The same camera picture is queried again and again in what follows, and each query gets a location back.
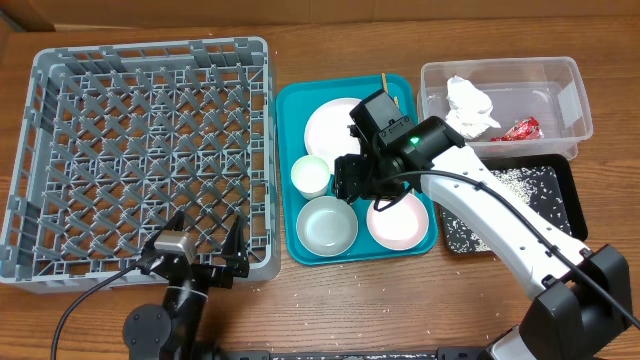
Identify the clear plastic bin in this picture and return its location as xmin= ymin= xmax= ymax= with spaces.
xmin=417 ymin=57 xmax=594 ymax=160

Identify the red snack wrapper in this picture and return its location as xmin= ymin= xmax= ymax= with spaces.
xmin=491 ymin=117 xmax=544 ymax=142

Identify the large white plate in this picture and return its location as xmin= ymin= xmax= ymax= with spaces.
xmin=304 ymin=97 xmax=360 ymax=165

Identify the teal plastic tray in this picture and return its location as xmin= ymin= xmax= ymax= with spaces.
xmin=275 ymin=73 xmax=440 ymax=267

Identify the rice pile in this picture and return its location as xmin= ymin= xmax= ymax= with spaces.
xmin=442 ymin=167 xmax=574 ymax=253

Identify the black tray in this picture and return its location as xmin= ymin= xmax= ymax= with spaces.
xmin=437 ymin=153 xmax=590 ymax=255

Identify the grey bowl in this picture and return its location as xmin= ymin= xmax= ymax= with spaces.
xmin=296 ymin=196 xmax=358 ymax=257

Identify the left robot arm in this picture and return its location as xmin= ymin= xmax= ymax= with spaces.
xmin=123 ymin=211 xmax=250 ymax=359

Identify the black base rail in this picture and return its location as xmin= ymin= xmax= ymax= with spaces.
xmin=202 ymin=346 xmax=493 ymax=360

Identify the grey dishwasher rack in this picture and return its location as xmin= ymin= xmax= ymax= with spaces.
xmin=1 ymin=36 xmax=281 ymax=293

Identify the white cup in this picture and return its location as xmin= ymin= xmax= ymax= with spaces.
xmin=291 ymin=155 xmax=331 ymax=200

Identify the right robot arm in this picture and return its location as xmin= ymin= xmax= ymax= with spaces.
xmin=333 ymin=117 xmax=639 ymax=359

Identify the pink bowl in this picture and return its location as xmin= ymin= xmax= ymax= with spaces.
xmin=366 ymin=193 xmax=429 ymax=251

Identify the white napkin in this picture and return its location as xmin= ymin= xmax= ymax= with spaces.
xmin=445 ymin=75 xmax=501 ymax=140

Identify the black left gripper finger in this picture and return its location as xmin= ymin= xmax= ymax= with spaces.
xmin=160 ymin=210 xmax=185 ymax=232
xmin=221 ymin=215 xmax=249 ymax=265

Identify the wooden chopstick left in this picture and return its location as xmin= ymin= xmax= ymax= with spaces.
xmin=381 ymin=72 xmax=388 ymax=93

